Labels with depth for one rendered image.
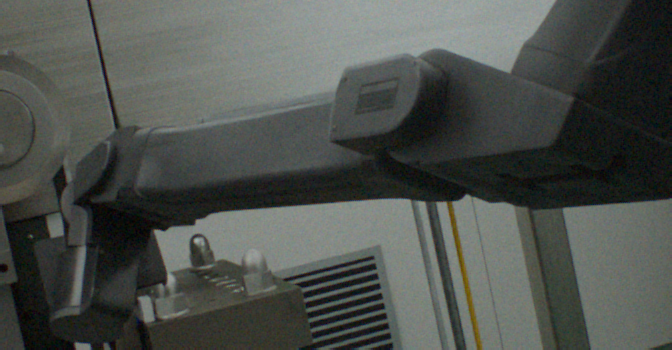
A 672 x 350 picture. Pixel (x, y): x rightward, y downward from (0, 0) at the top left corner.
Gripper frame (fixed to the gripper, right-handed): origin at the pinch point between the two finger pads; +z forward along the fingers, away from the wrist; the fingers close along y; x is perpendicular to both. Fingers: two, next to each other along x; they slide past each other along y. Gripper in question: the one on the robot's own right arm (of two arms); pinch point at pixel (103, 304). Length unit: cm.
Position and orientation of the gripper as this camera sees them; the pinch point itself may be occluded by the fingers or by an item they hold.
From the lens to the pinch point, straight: 111.9
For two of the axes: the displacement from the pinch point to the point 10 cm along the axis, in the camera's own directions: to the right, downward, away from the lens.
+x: -3.4, -8.3, 4.5
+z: -1.4, 5.1, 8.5
